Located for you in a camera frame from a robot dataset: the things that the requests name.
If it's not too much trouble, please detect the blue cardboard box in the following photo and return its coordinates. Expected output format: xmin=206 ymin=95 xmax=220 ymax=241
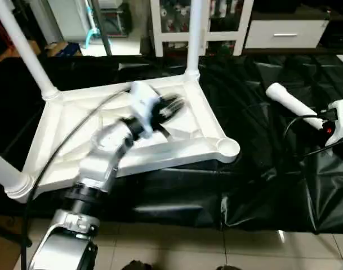
xmin=47 ymin=40 xmax=83 ymax=58

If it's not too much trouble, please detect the white plastic table top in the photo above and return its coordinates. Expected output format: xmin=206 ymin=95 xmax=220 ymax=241
xmin=5 ymin=72 xmax=241 ymax=204

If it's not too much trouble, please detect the white plastic table leg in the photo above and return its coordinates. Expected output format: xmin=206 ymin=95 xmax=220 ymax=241
xmin=265 ymin=82 xmax=325 ymax=131
xmin=184 ymin=0 xmax=204 ymax=79
xmin=0 ymin=0 xmax=62 ymax=101
xmin=0 ymin=149 xmax=35 ymax=199

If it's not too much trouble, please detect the grey metal pole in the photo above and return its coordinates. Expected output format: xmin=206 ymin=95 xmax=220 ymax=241
xmin=92 ymin=0 xmax=113 ymax=57

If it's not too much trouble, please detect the black work mat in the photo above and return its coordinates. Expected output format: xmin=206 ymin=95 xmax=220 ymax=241
xmin=0 ymin=51 xmax=343 ymax=234

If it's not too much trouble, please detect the white low drawer unit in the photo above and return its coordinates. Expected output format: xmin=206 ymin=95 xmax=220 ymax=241
xmin=244 ymin=20 xmax=331 ymax=50

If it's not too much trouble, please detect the white glass-door cabinet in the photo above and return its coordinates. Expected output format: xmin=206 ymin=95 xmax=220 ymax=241
xmin=150 ymin=0 xmax=255 ymax=58

